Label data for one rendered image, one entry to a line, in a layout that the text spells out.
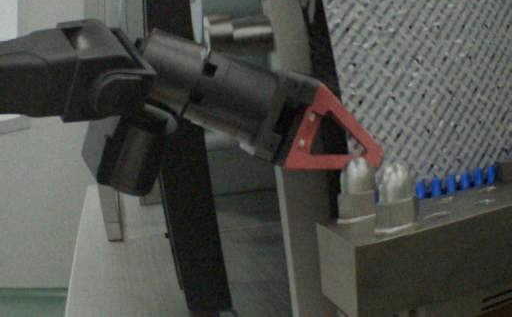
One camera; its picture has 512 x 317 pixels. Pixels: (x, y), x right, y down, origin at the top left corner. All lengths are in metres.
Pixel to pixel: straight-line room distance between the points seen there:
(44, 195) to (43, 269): 0.46
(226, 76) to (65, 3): 5.63
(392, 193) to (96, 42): 0.25
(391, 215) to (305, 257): 0.26
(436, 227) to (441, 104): 0.22
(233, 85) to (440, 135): 0.18
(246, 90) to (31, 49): 0.20
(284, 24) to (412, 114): 0.14
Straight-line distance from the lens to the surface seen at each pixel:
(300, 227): 1.07
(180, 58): 0.95
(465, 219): 0.81
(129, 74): 0.90
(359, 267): 0.80
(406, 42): 1.00
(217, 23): 1.05
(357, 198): 0.91
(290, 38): 1.05
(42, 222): 6.60
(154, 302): 1.39
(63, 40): 0.90
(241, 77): 0.95
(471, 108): 1.01
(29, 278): 6.66
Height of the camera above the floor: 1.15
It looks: 4 degrees down
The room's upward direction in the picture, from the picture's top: 8 degrees counter-clockwise
